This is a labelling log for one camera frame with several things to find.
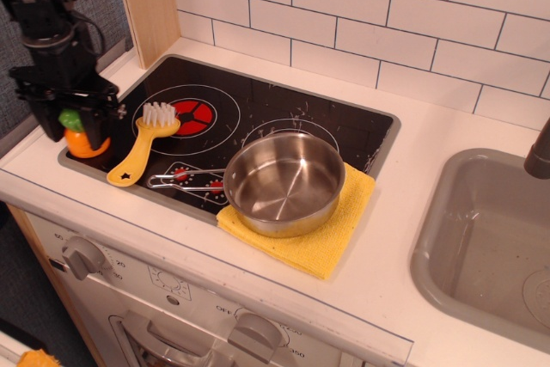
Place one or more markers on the yellow dish brush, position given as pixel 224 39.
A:
pixel 158 120

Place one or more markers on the grey sink basin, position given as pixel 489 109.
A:
pixel 482 255

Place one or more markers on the orange object at corner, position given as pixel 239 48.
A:
pixel 37 358

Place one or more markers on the orange bottle with green cap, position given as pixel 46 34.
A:
pixel 76 138

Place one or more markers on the grey oven knob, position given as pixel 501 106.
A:
pixel 256 336
pixel 82 257

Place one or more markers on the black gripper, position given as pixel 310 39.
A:
pixel 64 73

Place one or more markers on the grey right oven knob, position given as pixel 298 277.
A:
pixel 256 336

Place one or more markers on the oven door handle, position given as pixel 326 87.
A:
pixel 152 345

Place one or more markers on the black toy stovetop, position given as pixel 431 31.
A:
pixel 221 111

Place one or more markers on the grey faucet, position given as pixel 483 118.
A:
pixel 537 162

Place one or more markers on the wooden side post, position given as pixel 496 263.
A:
pixel 154 27

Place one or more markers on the yellow cloth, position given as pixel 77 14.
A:
pixel 318 252

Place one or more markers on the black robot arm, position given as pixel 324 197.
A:
pixel 39 19

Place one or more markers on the grey left oven knob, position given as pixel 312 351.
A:
pixel 82 257

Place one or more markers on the stainless steel pot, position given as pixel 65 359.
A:
pixel 284 185

